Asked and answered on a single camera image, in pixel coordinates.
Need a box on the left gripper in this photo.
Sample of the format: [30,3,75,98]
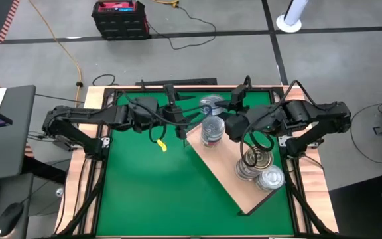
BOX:
[162,103,202,140]

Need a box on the thin black cable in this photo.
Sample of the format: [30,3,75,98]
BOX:
[34,93,86,104]

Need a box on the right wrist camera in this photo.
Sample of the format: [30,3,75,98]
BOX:
[231,84,248,111]

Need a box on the black computer mouse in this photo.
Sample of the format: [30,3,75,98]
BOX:
[0,202,23,238]

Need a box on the grey desk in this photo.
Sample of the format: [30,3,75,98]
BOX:
[0,84,36,183]

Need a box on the black crate with red top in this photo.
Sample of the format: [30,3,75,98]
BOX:
[91,0,151,41]

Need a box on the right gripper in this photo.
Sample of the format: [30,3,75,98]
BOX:
[214,100,256,142]

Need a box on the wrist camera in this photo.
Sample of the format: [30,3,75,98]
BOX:
[163,83,176,104]
[231,84,248,111]

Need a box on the yellow extension cable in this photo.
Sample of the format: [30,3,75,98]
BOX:
[27,0,84,122]

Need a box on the silver-lid seafood can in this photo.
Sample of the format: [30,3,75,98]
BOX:
[256,165,285,190]
[255,175,280,191]
[200,130,224,145]
[254,178,278,193]

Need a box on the teal label seafood can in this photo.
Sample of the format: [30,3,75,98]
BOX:
[200,115,225,140]

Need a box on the blue albacore tuna can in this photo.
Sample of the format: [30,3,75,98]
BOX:
[200,127,224,143]
[200,94,225,116]

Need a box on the plain black floor mat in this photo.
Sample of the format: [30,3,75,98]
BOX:
[328,175,382,239]

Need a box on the yellow power cord plug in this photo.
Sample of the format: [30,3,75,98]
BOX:
[153,0,180,9]

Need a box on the black coiled floor cable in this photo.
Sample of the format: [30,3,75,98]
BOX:
[92,73,117,87]

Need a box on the grey keyboard tray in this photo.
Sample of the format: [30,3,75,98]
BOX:
[0,172,34,239]

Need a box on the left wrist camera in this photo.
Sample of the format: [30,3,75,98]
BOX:
[163,83,176,104]

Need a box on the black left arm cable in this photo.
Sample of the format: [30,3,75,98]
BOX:
[121,91,212,144]

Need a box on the black crate power cable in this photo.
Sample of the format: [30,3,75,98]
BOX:
[146,3,218,51]

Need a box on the black perforated panel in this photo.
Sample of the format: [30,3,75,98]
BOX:
[135,78,218,86]

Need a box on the green table mat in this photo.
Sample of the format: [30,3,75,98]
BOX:
[96,91,294,236]

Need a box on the white round stand base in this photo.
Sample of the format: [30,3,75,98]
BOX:
[276,0,310,34]

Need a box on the long black floor cable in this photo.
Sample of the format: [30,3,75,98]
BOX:
[349,102,382,165]

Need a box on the black desk base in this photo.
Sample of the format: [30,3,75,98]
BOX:
[21,155,68,185]

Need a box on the red label seafood can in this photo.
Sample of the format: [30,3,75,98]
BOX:
[200,132,223,148]

